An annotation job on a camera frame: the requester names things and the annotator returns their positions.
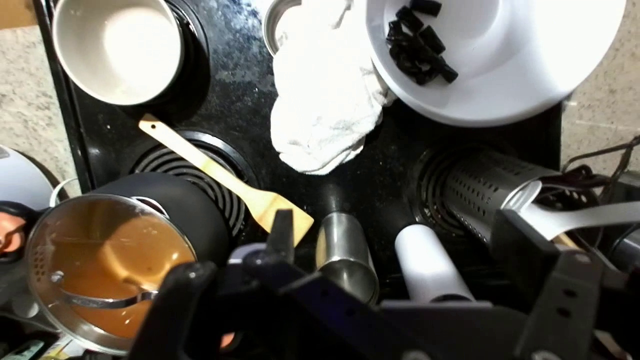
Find large white mixing bowl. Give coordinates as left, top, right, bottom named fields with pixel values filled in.
left=365, top=0, right=630, bottom=128

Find white cloth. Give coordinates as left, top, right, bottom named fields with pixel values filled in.
left=269, top=0, right=396, bottom=179

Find black pieces in bowl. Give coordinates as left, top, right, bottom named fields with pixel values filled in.
left=387, top=0, right=460, bottom=88

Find silver slotted spatula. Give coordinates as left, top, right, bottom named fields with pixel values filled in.
left=499, top=179, right=640, bottom=245

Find black electric stove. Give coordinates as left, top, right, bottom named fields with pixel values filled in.
left=33, top=0, right=569, bottom=360

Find small white bowl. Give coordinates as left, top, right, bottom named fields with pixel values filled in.
left=51, top=0, right=186, bottom=109

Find black blender cord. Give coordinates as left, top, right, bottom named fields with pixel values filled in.
left=562, top=135, right=640, bottom=196

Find white cylindrical tube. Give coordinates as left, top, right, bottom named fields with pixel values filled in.
left=392, top=222, right=477, bottom=307

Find wooden spatula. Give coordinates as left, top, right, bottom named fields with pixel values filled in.
left=137, top=113, right=316, bottom=249

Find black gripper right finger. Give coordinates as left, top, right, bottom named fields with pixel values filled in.
left=512, top=249, right=607, bottom=360

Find perforated metal utensil holder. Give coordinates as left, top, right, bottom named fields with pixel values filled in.
left=417, top=147, right=569, bottom=249

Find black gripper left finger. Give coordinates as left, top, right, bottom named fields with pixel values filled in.
left=129, top=261, right=222, bottom=360

